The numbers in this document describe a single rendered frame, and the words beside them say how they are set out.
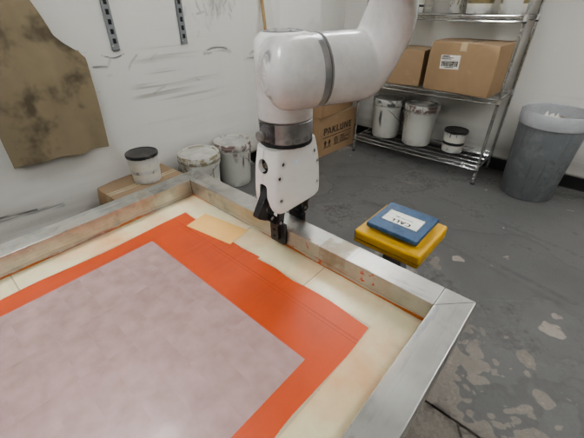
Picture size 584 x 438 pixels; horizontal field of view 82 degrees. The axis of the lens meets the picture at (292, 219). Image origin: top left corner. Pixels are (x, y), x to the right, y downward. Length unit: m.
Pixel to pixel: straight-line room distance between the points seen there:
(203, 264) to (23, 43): 1.93
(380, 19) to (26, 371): 0.53
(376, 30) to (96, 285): 0.49
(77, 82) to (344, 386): 2.24
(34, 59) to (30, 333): 1.92
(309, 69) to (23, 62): 2.08
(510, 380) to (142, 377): 1.56
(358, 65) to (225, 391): 0.37
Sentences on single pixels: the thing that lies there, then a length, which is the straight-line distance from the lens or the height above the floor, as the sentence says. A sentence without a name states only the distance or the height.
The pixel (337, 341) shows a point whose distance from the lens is 0.43.
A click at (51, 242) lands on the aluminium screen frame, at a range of 0.66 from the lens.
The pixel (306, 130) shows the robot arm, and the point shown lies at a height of 1.17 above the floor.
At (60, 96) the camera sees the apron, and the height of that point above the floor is 0.88.
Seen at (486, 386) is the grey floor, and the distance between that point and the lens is 1.72.
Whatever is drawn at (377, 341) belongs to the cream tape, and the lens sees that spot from 0.44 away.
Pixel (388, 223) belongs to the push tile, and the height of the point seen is 0.97.
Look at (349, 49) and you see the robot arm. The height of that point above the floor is 1.27.
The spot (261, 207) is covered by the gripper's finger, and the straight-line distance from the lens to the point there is 0.49.
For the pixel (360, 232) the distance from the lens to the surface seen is 0.64.
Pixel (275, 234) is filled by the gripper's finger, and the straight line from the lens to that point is 0.54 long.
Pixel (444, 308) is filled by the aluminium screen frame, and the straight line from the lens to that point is 0.45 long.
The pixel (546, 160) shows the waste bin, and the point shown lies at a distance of 3.07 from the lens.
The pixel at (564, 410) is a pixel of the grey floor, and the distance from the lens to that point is 1.81.
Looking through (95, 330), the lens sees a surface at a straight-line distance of 0.51.
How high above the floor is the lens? 1.31
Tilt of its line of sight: 33 degrees down
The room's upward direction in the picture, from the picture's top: straight up
